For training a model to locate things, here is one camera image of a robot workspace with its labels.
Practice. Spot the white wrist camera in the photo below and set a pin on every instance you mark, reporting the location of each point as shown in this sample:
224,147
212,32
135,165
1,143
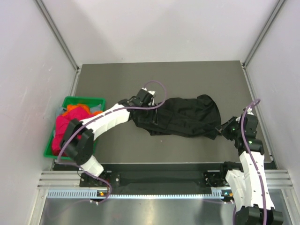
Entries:
148,96
248,111

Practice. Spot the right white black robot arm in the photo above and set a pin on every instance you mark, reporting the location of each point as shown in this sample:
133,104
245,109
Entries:
247,179

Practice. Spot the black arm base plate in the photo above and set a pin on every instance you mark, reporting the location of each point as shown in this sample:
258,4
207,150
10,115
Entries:
198,175

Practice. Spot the green plastic bin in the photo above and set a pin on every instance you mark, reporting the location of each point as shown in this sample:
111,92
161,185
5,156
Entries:
65,126

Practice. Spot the black t shirt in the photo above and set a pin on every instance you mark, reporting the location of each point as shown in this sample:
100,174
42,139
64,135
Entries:
187,117

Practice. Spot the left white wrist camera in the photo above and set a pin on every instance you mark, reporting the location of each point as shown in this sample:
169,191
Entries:
148,96

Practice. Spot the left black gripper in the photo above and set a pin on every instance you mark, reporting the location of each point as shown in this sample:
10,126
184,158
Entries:
152,119

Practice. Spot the aluminium frame rail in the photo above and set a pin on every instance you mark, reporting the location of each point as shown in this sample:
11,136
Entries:
276,179

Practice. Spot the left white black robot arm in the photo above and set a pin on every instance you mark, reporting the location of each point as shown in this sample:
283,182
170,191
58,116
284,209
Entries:
78,139

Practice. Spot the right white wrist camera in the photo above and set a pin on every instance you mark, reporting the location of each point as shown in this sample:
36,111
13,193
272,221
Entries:
248,111

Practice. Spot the grey slotted cable duct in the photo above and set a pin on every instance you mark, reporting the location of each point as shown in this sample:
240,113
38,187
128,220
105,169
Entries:
97,194

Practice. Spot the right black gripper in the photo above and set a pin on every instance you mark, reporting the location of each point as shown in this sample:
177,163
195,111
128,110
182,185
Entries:
224,127

